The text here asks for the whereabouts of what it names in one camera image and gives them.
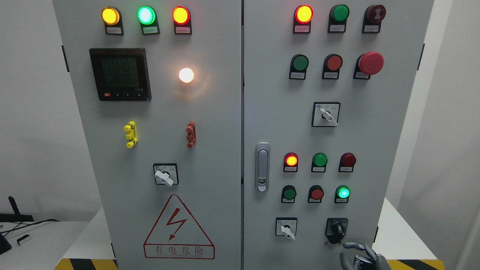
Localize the green push button lower right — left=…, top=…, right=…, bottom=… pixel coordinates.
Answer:
left=334, top=185, right=350, bottom=204

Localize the left white selector switch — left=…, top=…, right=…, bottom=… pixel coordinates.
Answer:
left=153, top=163, right=179, bottom=187

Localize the red push button upper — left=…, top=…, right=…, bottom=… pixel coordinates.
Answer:
left=322, top=54, right=343, bottom=79

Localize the lower white selector switch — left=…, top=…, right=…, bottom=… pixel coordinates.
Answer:
left=275, top=217, right=298, bottom=240

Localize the black device with antenna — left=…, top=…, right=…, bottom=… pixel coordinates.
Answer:
left=0, top=196, right=34, bottom=222

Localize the red push button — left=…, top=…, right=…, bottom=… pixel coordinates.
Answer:
left=307, top=185, right=324, bottom=203
left=322, top=54, right=343, bottom=79

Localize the red lit indicator right door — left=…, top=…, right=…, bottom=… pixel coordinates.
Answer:
left=293, top=4, right=314, bottom=34

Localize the green lit indicator light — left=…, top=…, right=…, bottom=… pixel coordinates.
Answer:
left=137, top=6, right=160, bottom=35

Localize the white selector switch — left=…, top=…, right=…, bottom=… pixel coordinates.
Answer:
left=311, top=102, right=341, bottom=128
left=153, top=163, right=179, bottom=187
left=275, top=217, right=298, bottom=240

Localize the green indicator middle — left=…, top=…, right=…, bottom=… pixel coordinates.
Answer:
left=311, top=153, right=328, bottom=173

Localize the red high voltage warning sticker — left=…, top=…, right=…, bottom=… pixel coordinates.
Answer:
left=143, top=194, right=215, bottom=260

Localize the green indicator top right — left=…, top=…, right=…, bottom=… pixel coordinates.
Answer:
left=327, top=4, right=350, bottom=33

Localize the black rotary knob switch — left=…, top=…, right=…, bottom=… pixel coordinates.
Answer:
left=325, top=217, right=348, bottom=244

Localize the red lit indicator light left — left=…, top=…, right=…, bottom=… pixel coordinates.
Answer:
left=172, top=6, right=192, bottom=35

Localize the black monitor corner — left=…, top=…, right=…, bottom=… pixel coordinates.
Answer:
left=0, top=234, right=12, bottom=254

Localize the grey electrical cabinet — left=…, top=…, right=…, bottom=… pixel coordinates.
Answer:
left=53, top=0, right=434, bottom=270

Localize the green push button upper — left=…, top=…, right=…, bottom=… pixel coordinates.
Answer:
left=289, top=54, right=309, bottom=80

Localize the green push button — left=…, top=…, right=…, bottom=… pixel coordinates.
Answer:
left=334, top=185, right=350, bottom=204
left=289, top=54, right=309, bottom=80
left=281, top=185, right=297, bottom=204

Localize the red indicator middle right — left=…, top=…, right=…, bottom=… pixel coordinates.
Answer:
left=338, top=152, right=357, bottom=173

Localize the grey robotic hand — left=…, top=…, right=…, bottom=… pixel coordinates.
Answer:
left=340, top=243, right=391, bottom=270

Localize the green push button lower left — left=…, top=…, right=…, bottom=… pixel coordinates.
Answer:
left=281, top=185, right=297, bottom=204

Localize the red push button lower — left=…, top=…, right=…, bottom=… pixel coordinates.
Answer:
left=307, top=185, right=324, bottom=203

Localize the red lit indicator middle left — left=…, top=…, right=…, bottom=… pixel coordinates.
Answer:
left=283, top=152, right=299, bottom=173

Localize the white glowing lamp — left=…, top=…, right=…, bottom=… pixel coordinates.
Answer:
left=178, top=67, right=194, bottom=83

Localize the silver door latch handle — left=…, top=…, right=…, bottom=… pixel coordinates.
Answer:
left=255, top=142, right=270, bottom=192

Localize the upper right white selector switch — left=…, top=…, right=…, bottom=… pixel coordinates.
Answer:
left=311, top=102, right=341, bottom=128

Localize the red emergency stop button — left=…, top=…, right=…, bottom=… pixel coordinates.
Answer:
left=353, top=51, right=384, bottom=80

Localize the black cable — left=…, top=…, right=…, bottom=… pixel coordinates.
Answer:
left=0, top=219, right=60, bottom=237

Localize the small white black adapter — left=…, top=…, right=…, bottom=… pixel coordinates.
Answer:
left=16, top=234, right=30, bottom=246

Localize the yellow indicator light top left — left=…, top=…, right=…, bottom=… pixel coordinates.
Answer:
left=101, top=6, right=124, bottom=35

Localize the black digital power meter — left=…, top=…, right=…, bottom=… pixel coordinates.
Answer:
left=89, top=48, right=152, bottom=101

